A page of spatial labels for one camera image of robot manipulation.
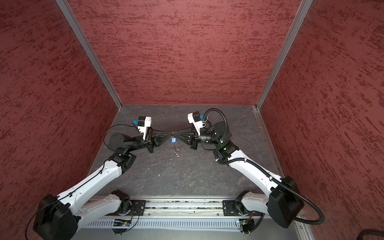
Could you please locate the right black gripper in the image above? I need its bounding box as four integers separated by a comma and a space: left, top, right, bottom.
175, 124, 222, 150

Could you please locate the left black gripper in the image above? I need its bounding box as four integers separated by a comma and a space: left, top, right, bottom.
125, 125, 173, 153

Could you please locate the small keys bunch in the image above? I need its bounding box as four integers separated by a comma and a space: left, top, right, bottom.
173, 144, 180, 158

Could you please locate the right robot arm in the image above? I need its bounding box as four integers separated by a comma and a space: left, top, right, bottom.
173, 122, 304, 228

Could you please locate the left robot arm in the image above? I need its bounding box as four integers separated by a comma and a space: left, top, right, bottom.
33, 128, 171, 240

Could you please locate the left circuit board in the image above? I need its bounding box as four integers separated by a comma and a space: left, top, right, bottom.
113, 219, 132, 228

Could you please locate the circuit board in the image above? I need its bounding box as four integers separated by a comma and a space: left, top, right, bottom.
113, 219, 132, 228
239, 219, 255, 234

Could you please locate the right circuit board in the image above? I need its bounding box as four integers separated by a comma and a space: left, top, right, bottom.
239, 219, 255, 234

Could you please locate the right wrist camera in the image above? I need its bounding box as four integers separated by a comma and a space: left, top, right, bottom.
187, 112, 203, 136

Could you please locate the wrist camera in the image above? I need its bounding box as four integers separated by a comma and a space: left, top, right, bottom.
134, 116, 152, 140
187, 112, 203, 136

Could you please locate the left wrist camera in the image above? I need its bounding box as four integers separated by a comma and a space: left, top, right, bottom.
134, 116, 152, 140

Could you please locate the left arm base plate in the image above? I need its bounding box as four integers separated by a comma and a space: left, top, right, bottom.
131, 200, 147, 217

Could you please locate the aluminium mounting rail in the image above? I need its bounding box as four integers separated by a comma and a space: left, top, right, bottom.
62, 196, 306, 218

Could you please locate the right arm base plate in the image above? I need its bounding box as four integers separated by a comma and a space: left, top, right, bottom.
222, 200, 240, 217

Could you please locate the black corrugated cable conduit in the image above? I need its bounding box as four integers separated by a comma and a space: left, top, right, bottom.
202, 107, 325, 226

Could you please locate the white slotted cable duct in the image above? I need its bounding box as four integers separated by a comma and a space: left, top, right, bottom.
86, 218, 241, 231

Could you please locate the left aluminium corner post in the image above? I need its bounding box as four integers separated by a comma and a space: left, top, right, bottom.
56, 0, 123, 110

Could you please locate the aluminium corner post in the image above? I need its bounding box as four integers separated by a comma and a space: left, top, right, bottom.
56, 0, 123, 110
255, 0, 314, 110

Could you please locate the right aluminium corner post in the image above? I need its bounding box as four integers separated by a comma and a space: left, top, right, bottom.
255, 0, 314, 110

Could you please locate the black cable bottom right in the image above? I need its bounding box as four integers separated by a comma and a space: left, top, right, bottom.
355, 229, 384, 240

